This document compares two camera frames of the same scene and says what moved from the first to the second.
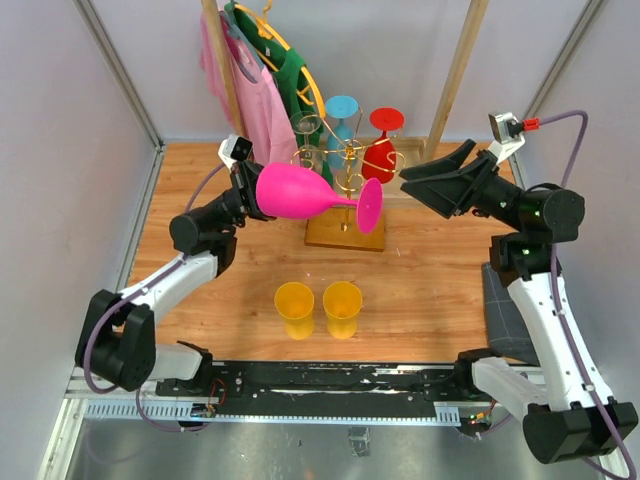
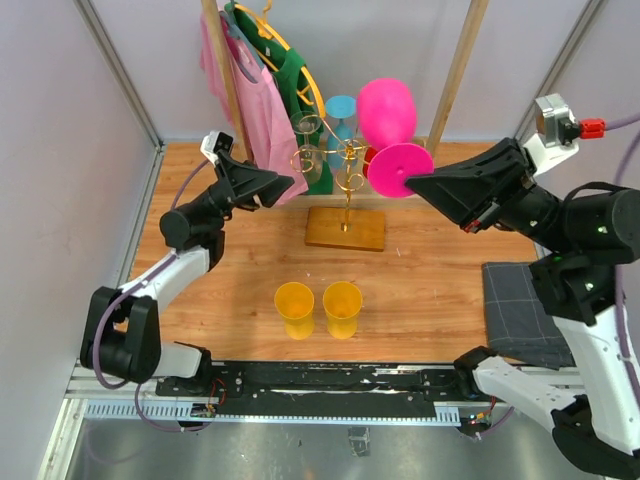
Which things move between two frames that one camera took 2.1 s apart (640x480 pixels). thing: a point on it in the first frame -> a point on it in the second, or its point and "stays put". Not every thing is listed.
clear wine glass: [306, 123] stays put
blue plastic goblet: [341, 147] stays put
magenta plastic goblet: [293, 191] -> [388, 118]
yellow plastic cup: [295, 302] stays put
